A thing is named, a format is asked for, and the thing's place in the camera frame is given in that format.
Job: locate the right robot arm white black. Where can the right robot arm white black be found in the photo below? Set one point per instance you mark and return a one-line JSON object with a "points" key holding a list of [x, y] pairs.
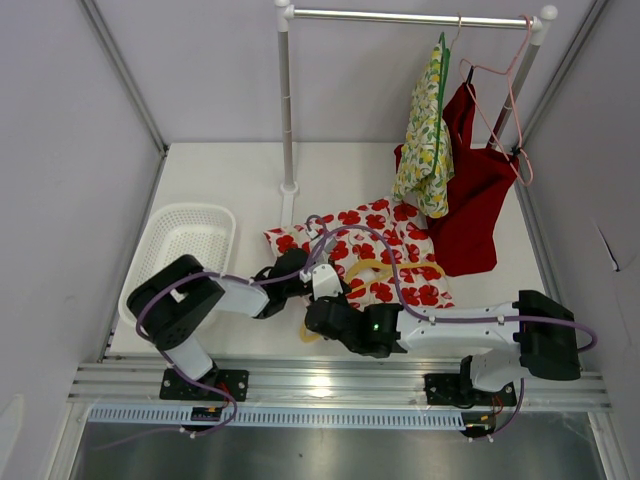
{"points": [[533, 336]]}

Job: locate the red flower print cloth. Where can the red flower print cloth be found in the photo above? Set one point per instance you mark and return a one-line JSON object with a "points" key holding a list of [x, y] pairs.
{"points": [[388, 219]]}

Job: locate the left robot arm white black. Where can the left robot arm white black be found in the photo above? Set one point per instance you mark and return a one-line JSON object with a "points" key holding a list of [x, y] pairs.
{"points": [[170, 306]]}

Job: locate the pink wire hanger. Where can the pink wire hanger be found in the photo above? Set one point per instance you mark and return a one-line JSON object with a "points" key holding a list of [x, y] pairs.
{"points": [[505, 105]]}

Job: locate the lemon print skirt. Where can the lemon print skirt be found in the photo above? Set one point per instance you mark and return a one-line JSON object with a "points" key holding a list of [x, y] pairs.
{"points": [[418, 174]]}

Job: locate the aluminium rail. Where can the aluminium rail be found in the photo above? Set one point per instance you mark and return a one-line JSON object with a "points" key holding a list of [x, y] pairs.
{"points": [[324, 383]]}

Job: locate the green plastic hanger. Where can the green plastic hanger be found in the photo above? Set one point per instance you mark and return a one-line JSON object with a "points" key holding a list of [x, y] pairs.
{"points": [[445, 50]]}

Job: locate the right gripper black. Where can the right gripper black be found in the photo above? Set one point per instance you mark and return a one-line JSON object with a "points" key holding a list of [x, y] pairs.
{"points": [[338, 299]]}

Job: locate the white slotted cable duct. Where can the white slotted cable duct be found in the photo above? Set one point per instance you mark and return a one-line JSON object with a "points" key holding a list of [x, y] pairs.
{"points": [[440, 420]]}

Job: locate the red garment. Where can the red garment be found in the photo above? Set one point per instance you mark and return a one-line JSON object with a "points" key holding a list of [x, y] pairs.
{"points": [[463, 239]]}

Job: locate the clothes rack metal white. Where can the clothes rack metal white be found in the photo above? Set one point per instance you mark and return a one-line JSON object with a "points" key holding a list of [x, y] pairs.
{"points": [[286, 12]]}

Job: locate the yellow plastic hanger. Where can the yellow plastic hanger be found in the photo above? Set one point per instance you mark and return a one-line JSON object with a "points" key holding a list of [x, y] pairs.
{"points": [[381, 272]]}

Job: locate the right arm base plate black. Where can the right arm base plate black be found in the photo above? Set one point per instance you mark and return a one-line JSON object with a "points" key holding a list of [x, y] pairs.
{"points": [[445, 389]]}

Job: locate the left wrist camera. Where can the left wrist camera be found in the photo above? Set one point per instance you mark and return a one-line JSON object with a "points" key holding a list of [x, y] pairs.
{"points": [[321, 245]]}

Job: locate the white plastic basket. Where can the white plastic basket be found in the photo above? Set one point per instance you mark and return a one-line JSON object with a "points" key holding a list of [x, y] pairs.
{"points": [[205, 231]]}

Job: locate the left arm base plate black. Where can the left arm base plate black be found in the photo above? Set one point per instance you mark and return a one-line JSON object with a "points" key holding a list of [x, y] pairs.
{"points": [[234, 382]]}

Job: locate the aluminium frame post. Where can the aluminium frame post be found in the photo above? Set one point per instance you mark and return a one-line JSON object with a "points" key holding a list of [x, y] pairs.
{"points": [[112, 52], [572, 53]]}

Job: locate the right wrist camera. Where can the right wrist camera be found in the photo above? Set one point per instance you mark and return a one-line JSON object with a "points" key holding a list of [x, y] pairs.
{"points": [[324, 281]]}

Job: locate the right aluminium frame post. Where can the right aluminium frame post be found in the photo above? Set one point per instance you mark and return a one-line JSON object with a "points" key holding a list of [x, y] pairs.
{"points": [[572, 53]]}

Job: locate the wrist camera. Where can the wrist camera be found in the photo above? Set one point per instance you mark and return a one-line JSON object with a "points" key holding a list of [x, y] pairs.
{"points": [[324, 281], [321, 245]]}

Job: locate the left aluminium frame post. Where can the left aluminium frame post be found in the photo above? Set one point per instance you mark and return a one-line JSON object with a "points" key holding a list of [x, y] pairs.
{"points": [[112, 52]]}

